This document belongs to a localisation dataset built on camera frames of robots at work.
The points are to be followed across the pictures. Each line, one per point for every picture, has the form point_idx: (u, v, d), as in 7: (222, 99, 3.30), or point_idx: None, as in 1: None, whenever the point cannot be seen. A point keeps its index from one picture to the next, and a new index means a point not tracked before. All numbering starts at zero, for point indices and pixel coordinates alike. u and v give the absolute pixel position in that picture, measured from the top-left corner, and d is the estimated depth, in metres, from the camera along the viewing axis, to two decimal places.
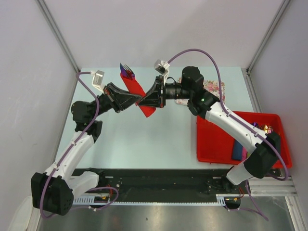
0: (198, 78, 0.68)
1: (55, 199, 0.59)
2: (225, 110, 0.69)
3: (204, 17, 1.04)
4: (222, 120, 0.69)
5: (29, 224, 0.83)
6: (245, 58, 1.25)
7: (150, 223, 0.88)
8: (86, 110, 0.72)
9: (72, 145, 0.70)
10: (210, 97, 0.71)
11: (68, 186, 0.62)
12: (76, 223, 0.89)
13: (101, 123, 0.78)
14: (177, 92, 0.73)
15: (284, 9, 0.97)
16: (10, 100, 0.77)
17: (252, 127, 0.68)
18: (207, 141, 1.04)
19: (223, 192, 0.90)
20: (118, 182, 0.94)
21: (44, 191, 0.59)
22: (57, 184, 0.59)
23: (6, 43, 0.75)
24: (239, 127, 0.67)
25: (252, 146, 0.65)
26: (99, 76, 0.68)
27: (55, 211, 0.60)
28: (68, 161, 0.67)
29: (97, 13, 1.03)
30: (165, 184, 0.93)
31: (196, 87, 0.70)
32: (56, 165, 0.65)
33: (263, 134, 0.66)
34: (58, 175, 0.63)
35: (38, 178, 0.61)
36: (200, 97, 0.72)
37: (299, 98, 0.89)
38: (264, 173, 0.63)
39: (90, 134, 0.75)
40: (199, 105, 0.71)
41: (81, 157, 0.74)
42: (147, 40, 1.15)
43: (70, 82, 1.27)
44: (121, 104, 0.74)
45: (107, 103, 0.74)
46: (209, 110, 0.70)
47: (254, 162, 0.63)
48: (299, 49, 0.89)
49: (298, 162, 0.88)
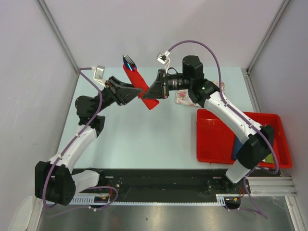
0: (198, 65, 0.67)
1: (58, 188, 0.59)
2: (224, 100, 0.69)
3: (204, 16, 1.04)
4: (220, 109, 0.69)
5: (29, 225, 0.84)
6: (245, 58, 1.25)
7: (150, 222, 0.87)
8: (89, 105, 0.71)
9: (76, 137, 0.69)
10: (211, 86, 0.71)
11: (70, 176, 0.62)
12: (76, 223, 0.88)
13: (104, 118, 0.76)
14: (180, 83, 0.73)
15: (285, 9, 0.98)
16: (10, 100, 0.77)
17: (248, 118, 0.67)
18: (207, 142, 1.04)
19: (223, 192, 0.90)
20: (118, 182, 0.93)
21: (47, 180, 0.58)
22: (60, 173, 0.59)
23: (6, 42, 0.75)
24: (235, 118, 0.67)
25: (246, 135, 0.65)
26: (100, 70, 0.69)
27: (57, 200, 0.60)
28: (72, 151, 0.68)
29: (98, 14, 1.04)
30: (166, 184, 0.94)
31: (197, 74, 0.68)
32: (60, 154, 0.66)
33: (258, 125, 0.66)
34: (62, 164, 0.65)
35: (41, 166, 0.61)
36: (201, 85, 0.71)
37: (299, 98, 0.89)
38: (255, 164, 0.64)
39: (93, 128, 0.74)
40: (199, 94, 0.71)
41: (84, 148, 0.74)
42: (147, 40, 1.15)
43: (70, 82, 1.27)
44: (123, 98, 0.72)
45: (109, 96, 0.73)
46: (208, 98, 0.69)
47: (246, 153, 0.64)
48: (299, 49, 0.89)
49: (298, 162, 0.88)
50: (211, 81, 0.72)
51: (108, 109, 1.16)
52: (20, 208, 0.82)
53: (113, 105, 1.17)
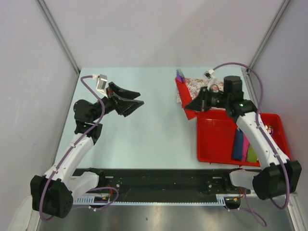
0: (238, 81, 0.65)
1: (55, 202, 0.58)
2: (258, 121, 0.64)
3: (204, 16, 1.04)
4: (250, 130, 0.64)
5: (29, 224, 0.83)
6: (245, 58, 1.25)
7: (150, 222, 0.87)
8: (89, 109, 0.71)
9: (72, 147, 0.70)
10: (250, 105, 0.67)
11: (67, 188, 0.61)
12: (76, 223, 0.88)
13: (101, 126, 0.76)
14: (218, 100, 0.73)
15: (284, 9, 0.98)
16: (10, 100, 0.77)
17: (277, 147, 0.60)
18: (207, 142, 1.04)
19: (223, 192, 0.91)
20: (118, 182, 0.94)
21: (43, 195, 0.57)
22: (57, 186, 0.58)
23: (5, 42, 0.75)
24: (263, 142, 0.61)
25: (267, 163, 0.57)
26: (104, 80, 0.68)
27: (55, 213, 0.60)
28: (68, 164, 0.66)
29: (98, 14, 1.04)
30: (166, 184, 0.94)
31: (235, 90, 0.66)
32: (55, 168, 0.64)
33: (284, 158, 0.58)
34: (58, 178, 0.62)
35: (36, 181, 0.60)
36: (238, 102, 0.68)
37: (299, 98, 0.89)
38: (267, 197, 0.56)
39: (89, 136, 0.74)
40: (236, 109, 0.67)
41: (80, 160, 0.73)
42: (147, 40, 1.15)
43: (70, 82, 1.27)
44: (125, 111, 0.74)
45: (109, 104, 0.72)
46: (242, 115, 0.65)
47: (262, 181, 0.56)
48: (299, 49, 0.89)
49: (298, 162, 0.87)
50: (251, 101, 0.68)
51: None
52: (20, 208, 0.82)
53: None
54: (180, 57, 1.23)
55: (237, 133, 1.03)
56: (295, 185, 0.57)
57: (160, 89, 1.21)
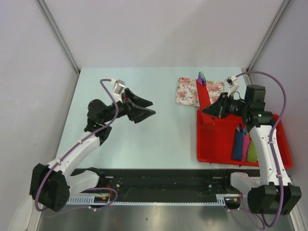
0: (261, 91, 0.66)
1: (51, 193, 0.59)
2: (271, 137, 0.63)
3: (204, 16, 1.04)
4: (260, 143, 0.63)
5: (29, 224, 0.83)
6: (245, 58, 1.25)
7: (150, 222, 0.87)
8: (102, 110, 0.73)
9: (79, 144, 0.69)
10: (269, 117, 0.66)
11: (66, 182, 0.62)
12: (76, 224, 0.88)
13: (110, 128, 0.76)
14: (237, 108, 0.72)
15: (284, 9, 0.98)
16: (10, 100, 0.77)
17: (282, 168, 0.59)
18: (208, 142, 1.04)
19: (223, 192, 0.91)
20: (118, 182, 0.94)
21: (42, 184, 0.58)
22: (56, 178, 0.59)
23: (5, 42, 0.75)
24: (268, 159, 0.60)
25: (266, 181, 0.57)
26: (121, 85, 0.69)
27: (49, 204, 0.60)
28: (71, 158, 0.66)
29: (98, 14, 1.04)
30: (166, 184, 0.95)
31: (255, 99, 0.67)
32: (59, 160, 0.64)
33: (286, 180, 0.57)
34: (59, 170, 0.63)
35: (39, 169, 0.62)
36: (257, 112, 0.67)
37: (299, 98, 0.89)
38: (258, 210, 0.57)
39: (97, 136, 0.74)
40: (252, 118, 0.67)
41: (83, 157, 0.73)
42: (147, 40, 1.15)
43: (70, 83, 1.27)
44: (135, 117, 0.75)
45: (122, 109, 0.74)
46: (258, 126, 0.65)
47: (257, 194, 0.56)
48: (299, 49, 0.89)
49: (298, 162, 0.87)
50: (271, 113, 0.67)
51: None
52: (20, 208, 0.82)
53: None
54: (180, 57, 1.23)
55: (237, 134, 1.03)
56: (289, 208, 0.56)
57: (160, 89, 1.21)
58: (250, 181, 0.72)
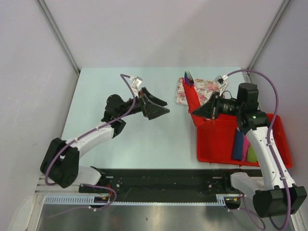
0: (254, 91, 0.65)
1: (62, 167, 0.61)
2: (269, 139, 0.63)
3: (204, 16, 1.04)
4: (259, 146, 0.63)
5: (29, 224, 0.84)
6: (245, 58, 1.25)
7: (150, 222, 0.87)
8: (119, 105, 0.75)
9: (95, 129, 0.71)
10: (263, 118, 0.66)
11: (78, 161, 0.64)
12: (76, 224, 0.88)
13: (124, 123, 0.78)
14: (231, 108, 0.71)
15: (285, 9, 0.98)
16: (10, 100, 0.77)
17: (284, 170, 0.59)
18: (207, 142, 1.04)
19: (223, 192, 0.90)
20: (118, 182, 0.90)
21: (57, 156, 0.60)
22: (71, 154, 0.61)
23: (5, 42, 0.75)
24: (270, 161, 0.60)
25: (271, 185, 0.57)
26: (138, 81, 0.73)
27: (58, 179, 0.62)
28: (88, 139, 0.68)
29: (98, 14, 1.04)
30: (166, 184, 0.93)
31: (249, 100, 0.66)
32: (77, 138, 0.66)
33: (289, 182, 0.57)
34: (75, 146, 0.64)
35: (56, 143, 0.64)
36: (251, 114, 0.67)
37: (299, 98, 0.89)
38: (266, 215, 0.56)
39: (113, 128, 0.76)
40: (247, 120, 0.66)
41: (96, 143, 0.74)
42: (147, 40, 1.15)
43: (70, 83, 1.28)
44: (150, 113, 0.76)
45: (138, 106, 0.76)
46: (254, 129, 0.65)
47: (263, 198, 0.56)
48: (299, 49, 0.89)
49: (298, 162, 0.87)
50: (265, 114, 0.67)
51: None
52: (20, 208, 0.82)
53: None
54: (180, 57, 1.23)
55: (237, 134, 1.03)
56: (296, 208, 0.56)
57: (160, 89, 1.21)
58: (251, 181, 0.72)
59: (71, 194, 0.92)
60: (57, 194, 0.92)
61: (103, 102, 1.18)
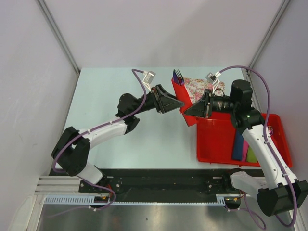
0: (248, 91, 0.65)
1: (72, 156, 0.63)
2: (266, 137, 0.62)
3: (204, 17, 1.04)
4: (257, 145, 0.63)
5: (29, 224, 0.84)
6: (245, 58, 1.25)
7: (150, 222, 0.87)
8: (132, 104, 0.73)
9: (108, 123, 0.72)
10: (257, 116, 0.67)
11: (88, 151, 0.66)
12: (77, 223, 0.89)
13: (138, 120, 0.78)
14: (224, 105, 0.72)
15: (285, 9, 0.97)
16: (10, 100, 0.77)
17: (284, 166, 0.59)
18: (206, 142, 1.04)
19: (223, 192, 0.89)
20: (118, 182, 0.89)
21: (69, 143, 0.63)
22: (82, 145, 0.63)
23: (5, 42, 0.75)
24: (270, 160, 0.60)
25: (275, 183, 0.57)
26: (151, 75, 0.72)
27: (66, 167, 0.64)
28: (100, 132, 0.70)
29: (98, 14, 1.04)
30: (166, 184, 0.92)
31: (243, 99, 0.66)
32: (90, 129, 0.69)
33: (292, 177, 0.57)
34: (87, 137, 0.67)
35: (70, 132, 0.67)
36: (246, 113, 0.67)
37: (299, 98, 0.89)
38: (273, 213, 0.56)
39: (126, 124, 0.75)
40: (242, 120, 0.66)
41: (108, 138, 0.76)
42: (147, 40, 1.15)
43: (70, 83, 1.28)
44: (163, 107, 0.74)
45: (152, 101, 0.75)
46: (250, 129, 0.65)
47: (269, 198, 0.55)
48: (300, 49, 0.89)
49: (298, 161, 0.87)
50: (259, 111, 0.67)
51: (108, 109, 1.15)
52: (20, 208, 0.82)
53: (112, 105, 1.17)
54: (180, 57, 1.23)
55: (237, 134, 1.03)
56: (301, 203, 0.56)
57: None
58: (252, 180, 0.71)
59: (71, 194, 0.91)
60: (57, 194, 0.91)
61: (102, 102, 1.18)
